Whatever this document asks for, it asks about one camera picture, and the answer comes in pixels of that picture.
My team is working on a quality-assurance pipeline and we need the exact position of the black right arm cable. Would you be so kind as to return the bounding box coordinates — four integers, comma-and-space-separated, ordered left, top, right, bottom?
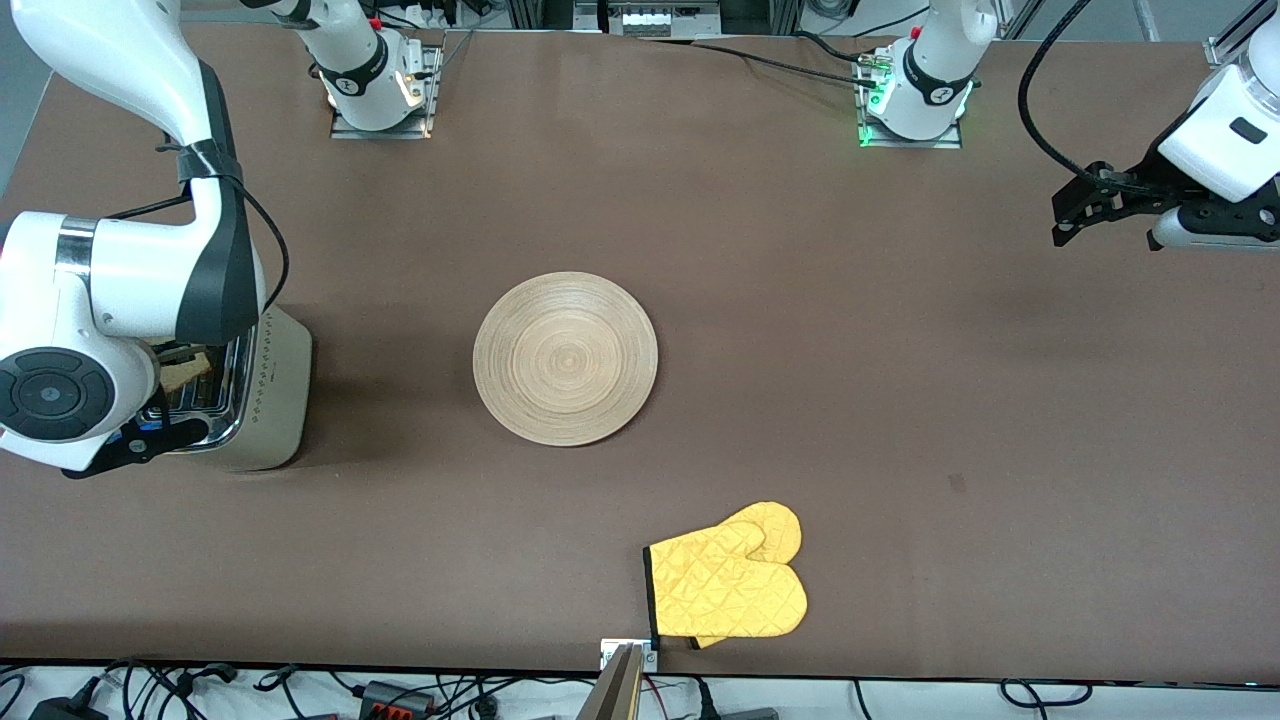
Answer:
105, 140, 291, 316

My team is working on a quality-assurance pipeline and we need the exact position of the silver two-slot toaster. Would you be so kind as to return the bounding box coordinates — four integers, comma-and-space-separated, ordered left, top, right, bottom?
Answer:
135, 305, 314, 473

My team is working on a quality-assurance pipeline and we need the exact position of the metal camera stand bar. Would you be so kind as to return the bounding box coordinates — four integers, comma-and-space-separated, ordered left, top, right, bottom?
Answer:
575, 643, 646, 720

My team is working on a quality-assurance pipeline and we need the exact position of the small metal edge bracket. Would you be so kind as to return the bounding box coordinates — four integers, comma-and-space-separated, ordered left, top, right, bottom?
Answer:
600, 638, 661, 673

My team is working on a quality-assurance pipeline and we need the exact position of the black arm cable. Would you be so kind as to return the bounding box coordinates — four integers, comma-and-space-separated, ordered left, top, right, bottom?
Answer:
105, 140, 291, 316
1017, 0, 1161, 196

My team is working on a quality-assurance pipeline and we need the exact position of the yellow quilted oven mitt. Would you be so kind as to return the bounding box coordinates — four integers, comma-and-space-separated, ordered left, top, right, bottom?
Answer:
643, 520, 809, 639
690, 502, 803, 651

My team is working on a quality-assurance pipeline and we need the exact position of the brown bread slice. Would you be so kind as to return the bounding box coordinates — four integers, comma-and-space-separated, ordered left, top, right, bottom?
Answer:
158, 350, 213, 394

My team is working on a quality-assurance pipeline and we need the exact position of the black power adapter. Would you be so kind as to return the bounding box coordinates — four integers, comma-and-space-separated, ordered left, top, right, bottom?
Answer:
28, 697, 109, 720

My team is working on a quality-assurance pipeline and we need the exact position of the round wooden plate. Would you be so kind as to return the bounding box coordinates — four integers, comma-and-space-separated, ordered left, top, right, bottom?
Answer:
472, 271, 660, 448

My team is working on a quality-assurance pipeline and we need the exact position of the white power strip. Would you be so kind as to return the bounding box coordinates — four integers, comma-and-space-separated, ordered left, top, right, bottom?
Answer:
620, 5, 723, 38

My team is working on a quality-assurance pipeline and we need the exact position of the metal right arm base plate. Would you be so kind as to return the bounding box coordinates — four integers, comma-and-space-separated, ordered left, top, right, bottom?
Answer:
330, 45, 443, 140

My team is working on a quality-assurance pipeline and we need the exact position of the black looped floor cable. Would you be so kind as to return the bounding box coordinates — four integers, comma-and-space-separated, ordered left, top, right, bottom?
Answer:
1000, 680, 1093, 711

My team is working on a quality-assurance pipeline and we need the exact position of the thick black table cable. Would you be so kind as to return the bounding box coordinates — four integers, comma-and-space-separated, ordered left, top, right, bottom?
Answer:
793, 30, 869, 65

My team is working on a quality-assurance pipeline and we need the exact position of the thin black table cable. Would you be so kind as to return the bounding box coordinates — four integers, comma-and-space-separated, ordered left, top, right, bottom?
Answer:
640, 36, 883, 89

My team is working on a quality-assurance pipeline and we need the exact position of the red and black connector block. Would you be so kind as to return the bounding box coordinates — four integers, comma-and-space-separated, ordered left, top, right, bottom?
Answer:
360, 680, 438, 717

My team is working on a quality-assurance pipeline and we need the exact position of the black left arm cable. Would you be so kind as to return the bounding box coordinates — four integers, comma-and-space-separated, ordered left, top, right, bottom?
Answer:
1017, 0, 1161, 196

